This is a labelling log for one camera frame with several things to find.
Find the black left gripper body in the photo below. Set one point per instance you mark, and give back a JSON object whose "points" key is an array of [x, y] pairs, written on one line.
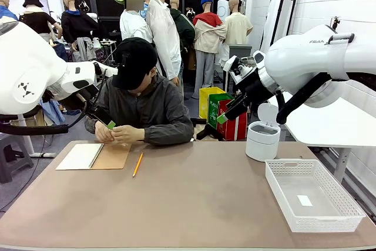
{"points": [[82, 101]]}

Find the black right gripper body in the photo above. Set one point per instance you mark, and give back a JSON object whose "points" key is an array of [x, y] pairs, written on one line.
{"points": [[255, 89]]}

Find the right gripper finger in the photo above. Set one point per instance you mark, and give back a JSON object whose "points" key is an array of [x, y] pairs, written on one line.
{"points": [[232, 115], [236, 102]]}

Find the brown spiral notebook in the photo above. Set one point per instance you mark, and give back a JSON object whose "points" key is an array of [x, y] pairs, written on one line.
{"points": [[88, 157]]}

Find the orange pencil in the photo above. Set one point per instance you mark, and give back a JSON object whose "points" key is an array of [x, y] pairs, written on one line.
{"points": [[137, 165]]}

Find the person's left forearm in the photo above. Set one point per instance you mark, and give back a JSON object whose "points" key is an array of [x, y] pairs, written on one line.
{"points": [[167, 136]]}

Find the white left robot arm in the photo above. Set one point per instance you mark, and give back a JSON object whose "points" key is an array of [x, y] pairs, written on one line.
{"points": [[32, 66]]}

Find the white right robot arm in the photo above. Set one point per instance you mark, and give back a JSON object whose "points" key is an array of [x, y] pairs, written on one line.
{"points": [[308, 63]]}

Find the person's right forearm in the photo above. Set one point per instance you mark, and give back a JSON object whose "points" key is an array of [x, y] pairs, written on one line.
{"points": [[91, 124]]}

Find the person's right hand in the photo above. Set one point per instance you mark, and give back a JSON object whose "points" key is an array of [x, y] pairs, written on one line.
{"points": [[103, 133]]}

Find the person's left hand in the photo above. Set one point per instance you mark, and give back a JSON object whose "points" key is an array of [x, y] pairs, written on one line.
{"points": [[126, 134]]}

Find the red recycling bin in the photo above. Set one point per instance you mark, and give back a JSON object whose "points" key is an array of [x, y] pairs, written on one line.
{"points": [[235, 129]]}

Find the green recycling bin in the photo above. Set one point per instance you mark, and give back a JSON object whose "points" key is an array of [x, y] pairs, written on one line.
{"points": [[216, 107]]}

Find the yellow recycling bin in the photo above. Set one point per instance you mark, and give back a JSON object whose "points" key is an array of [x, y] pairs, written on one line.
{"points": [[207, 101]]}

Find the black floor stand base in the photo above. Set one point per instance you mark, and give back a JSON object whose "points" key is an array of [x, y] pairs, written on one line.
{"points": [[208, 133]]}

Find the metal tray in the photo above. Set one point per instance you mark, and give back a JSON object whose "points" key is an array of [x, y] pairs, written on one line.
{"points": [[249, 60]]}

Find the blue cloth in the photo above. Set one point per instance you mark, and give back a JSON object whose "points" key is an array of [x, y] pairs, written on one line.
{"points": [[54, 113]]}

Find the white round trash bin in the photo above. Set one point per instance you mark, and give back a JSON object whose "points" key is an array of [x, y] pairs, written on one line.
{"points": [[261, 145]]}

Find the grey box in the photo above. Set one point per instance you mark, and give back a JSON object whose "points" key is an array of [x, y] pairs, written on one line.
{"points": [[239, 49]]}

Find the person in grey jacket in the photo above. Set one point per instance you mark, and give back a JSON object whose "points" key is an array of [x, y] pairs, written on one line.
{"points": [[158, 107]]}

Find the white jug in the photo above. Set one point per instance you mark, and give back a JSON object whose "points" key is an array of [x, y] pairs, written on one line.
{"points": [[97, 43]]}

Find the mannequin cream shirt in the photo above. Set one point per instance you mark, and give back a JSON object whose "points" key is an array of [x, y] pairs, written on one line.
{"points": [[238, 29]]}

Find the black baseball cap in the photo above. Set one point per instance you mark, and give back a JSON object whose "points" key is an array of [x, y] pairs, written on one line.
{"points": [[133, 63]]}

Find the white desk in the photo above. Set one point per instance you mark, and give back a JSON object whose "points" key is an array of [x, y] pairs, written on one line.
{"points": [[23, 133]]}

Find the mannequin red cream jacket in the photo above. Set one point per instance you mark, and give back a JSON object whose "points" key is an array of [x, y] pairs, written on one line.
{"points": [[207, 36]]}

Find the mannequin black sweater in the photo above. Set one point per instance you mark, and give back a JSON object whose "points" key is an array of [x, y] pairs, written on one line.
{"points": [[77, 27]]}

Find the large white table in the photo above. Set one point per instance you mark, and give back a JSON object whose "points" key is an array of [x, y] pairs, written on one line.
{"points": [[323, 127]]}

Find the white hooded figure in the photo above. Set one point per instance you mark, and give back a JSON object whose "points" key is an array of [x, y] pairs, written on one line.
{"points": [[224, 8]]}

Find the grey stool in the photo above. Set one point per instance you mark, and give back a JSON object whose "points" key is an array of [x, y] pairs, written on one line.
{"points": [[14, 157]]}

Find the mannequin dark green jacket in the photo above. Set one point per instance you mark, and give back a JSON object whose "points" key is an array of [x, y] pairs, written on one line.
{"points": [[185, 29]]}

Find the mannequin white shirt green hat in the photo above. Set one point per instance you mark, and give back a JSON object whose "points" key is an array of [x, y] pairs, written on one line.
{"points": [[133, 27]]}

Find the mannequin black top jeans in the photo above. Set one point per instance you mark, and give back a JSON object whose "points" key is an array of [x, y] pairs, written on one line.
{"points": [[38, 21]]}

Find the black white headset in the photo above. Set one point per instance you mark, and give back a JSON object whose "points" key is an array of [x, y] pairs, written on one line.
{"points": [[84, 6]]}

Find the tall haired mannequin white shirt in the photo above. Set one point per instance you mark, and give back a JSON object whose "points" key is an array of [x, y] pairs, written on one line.
{"points": [[164, 33]]}

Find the blue cap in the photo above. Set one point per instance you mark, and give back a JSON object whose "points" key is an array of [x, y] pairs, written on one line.
{"points": [[206, 0]]}

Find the black tripod pole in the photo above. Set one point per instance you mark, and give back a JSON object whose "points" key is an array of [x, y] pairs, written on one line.
{"points": [[335, 23]]}

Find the white label in basket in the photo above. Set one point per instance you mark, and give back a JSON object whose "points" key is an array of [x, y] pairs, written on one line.
{"points": [[304, 200]]}

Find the black bucket hat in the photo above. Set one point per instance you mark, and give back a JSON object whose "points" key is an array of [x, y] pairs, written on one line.
{"points": [[32, 0]]}

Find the mannequin blue white jacket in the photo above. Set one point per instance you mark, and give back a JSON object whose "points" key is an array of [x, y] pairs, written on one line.
{"points": [[6, 10]]}

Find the white perforated plastic basket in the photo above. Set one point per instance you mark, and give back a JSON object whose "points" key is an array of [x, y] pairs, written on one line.
{"points": [[323, 210]]}

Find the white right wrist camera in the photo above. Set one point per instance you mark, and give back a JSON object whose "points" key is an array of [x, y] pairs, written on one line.
{"points": [[235, 67]]}

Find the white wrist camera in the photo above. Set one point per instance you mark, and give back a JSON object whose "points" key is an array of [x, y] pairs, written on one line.
{"points": [[235, 67], [102, 68]]}

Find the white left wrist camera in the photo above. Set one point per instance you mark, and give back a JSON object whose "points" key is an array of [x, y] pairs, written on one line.
{"points": [[102, 68]]}

